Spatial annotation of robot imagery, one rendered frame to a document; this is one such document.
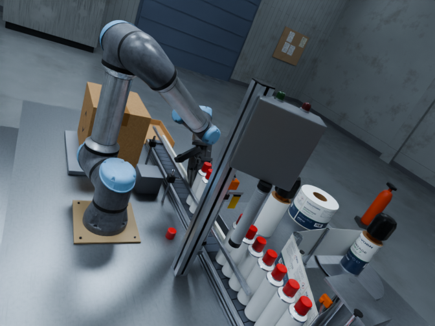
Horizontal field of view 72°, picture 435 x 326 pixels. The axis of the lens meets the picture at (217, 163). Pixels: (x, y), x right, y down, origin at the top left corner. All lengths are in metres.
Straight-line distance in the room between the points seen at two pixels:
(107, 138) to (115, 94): 0.16
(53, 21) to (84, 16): 0.57
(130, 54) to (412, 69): 8.80
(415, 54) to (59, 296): 9.23
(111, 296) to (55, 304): 0.14
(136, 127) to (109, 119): 0.33
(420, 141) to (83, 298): 8.37
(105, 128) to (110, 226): 0.33
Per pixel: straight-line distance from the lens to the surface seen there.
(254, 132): 0.73
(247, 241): 0.97
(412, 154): 8.80
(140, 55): 0.88
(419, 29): 9.73
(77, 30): 7.03
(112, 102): 1.01
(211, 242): 1.16
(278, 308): 0.89
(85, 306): 0.94
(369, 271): 1.57
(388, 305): 1.48
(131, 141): 1.38
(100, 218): 1.08
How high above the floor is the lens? 1.60
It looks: 24 degrees down
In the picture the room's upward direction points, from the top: 23 degrees clockwise
